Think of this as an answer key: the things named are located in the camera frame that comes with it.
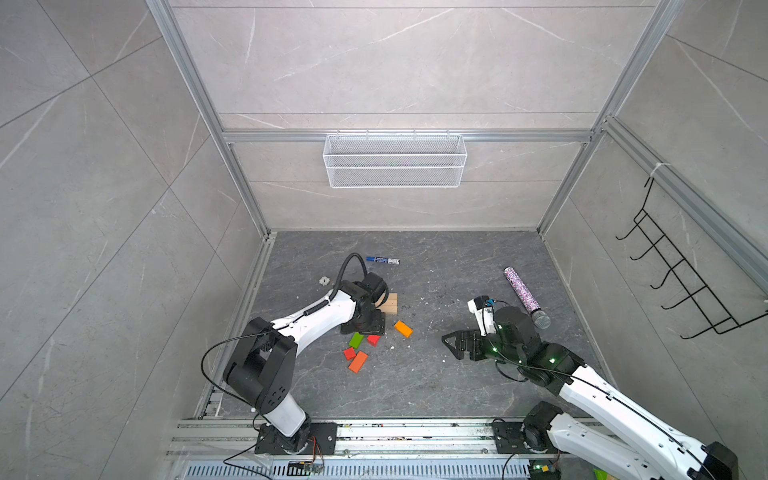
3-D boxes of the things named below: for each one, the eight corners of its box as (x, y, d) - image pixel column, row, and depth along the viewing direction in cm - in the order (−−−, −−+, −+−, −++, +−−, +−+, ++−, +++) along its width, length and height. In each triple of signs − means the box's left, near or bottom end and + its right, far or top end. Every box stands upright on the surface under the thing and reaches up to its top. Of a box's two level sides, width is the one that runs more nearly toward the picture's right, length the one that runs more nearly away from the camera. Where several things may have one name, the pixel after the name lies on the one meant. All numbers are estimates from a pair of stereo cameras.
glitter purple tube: (536, 331, 95) (542, 325, 91) (500, 273, 109) (504, 266, 106) (547, 328, 95) (552, 322, 92) (510, 271, 110) (513, 264, 107)
